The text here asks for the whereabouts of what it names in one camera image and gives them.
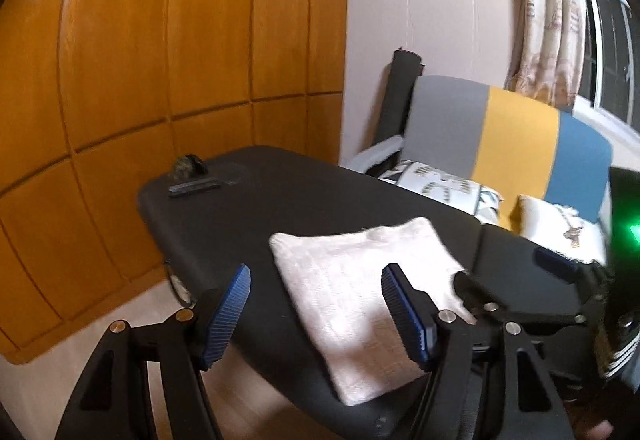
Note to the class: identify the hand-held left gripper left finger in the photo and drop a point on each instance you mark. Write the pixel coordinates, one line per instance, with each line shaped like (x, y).
(227, 315)

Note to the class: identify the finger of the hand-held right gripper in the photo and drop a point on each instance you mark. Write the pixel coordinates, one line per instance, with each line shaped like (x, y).
(480, 297)
(560, 265)

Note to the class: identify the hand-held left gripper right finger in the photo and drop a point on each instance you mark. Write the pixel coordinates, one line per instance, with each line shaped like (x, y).
(405, 315)

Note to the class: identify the cream knit sweater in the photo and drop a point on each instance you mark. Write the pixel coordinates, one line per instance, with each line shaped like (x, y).
(350, 280)

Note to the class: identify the white deer print pillow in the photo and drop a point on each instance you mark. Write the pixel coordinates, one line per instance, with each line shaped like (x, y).
(545, 220)

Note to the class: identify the geometric print pillow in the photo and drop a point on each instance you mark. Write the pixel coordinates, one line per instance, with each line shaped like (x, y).
(440, 185)

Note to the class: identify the grey yellow blue sofa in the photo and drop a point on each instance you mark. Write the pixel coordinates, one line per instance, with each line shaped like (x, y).
(520, 140)

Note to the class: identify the black rectangular bar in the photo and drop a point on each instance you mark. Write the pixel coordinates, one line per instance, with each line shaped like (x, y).
(195, 186)

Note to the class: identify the dark crumpled object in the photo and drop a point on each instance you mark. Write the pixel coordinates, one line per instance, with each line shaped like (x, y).
(189, 168)

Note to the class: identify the black rolled mat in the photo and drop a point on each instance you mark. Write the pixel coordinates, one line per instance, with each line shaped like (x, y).
(400, 95)

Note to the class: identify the window with metal grille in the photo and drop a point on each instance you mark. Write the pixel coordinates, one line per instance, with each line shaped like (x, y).
(612, 50)

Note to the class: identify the patterned beige curtain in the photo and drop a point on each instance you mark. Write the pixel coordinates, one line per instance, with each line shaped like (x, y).
(550, 10)

